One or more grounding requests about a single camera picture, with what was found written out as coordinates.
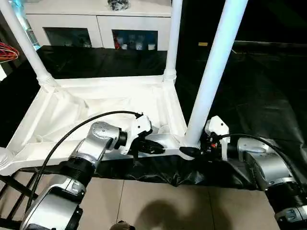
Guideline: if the white cabinet with glass doors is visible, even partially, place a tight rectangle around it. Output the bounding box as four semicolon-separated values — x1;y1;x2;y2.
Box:
24;0;173;51

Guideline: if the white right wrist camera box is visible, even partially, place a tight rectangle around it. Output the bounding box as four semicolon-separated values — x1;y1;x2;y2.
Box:
204;115;230;161

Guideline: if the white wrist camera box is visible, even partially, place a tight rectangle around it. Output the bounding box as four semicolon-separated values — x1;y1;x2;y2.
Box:
118;113;154;155
204;115;230;161

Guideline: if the shiny ornament on cabinet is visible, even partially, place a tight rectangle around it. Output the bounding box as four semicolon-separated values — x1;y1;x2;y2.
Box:
107;0;130;12

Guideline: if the black metal stand frame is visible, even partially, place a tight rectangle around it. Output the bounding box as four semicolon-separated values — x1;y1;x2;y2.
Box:
0;174;40;230

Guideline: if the white plastic table leg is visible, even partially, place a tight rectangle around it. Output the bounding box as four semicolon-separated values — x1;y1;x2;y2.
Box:
0;147;15;170
181;0;249;150
163;0;184;83
0;0;59;92

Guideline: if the black work mat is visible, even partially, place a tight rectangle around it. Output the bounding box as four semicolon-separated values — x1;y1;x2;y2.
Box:
0;44;307;192

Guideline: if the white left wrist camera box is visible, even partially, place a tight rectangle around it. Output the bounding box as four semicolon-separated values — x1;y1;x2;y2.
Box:
118;113;154;155

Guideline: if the white plastic table top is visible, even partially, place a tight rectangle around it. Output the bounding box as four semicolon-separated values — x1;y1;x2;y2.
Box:
0;74;195;176

